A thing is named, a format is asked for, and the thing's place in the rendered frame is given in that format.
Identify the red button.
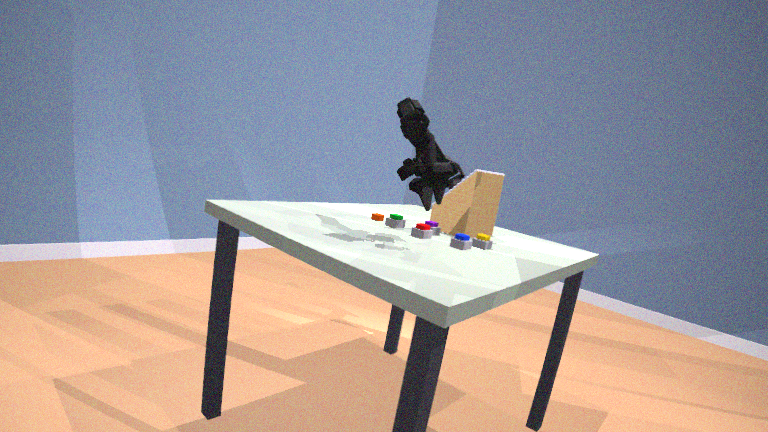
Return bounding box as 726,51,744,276
411,224,433,239

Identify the purple button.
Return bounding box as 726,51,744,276
425,221,441,235

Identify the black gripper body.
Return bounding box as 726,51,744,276
409,150,453,190

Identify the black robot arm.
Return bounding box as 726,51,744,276
397,97,465,190

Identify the blue button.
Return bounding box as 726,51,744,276
449,234,473,250

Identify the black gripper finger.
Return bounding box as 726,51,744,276
412,187,433,211
426,175,450,204

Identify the yellow button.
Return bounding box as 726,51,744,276
472,234,493,250

